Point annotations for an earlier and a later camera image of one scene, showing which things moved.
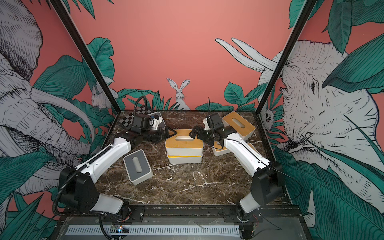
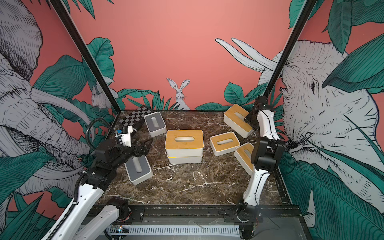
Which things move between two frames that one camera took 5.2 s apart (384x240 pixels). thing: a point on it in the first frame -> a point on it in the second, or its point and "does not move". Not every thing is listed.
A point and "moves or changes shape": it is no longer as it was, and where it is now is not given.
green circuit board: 119,229 does not move
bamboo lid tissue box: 243,127 moves or changes shape
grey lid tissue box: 138,167 does not move
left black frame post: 59,7 does not move
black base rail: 184,215 does not move
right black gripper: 196,130 -> 249,117
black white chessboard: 127,120 does not move
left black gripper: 164,137 -> 144,150
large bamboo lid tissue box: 182,144 does not move
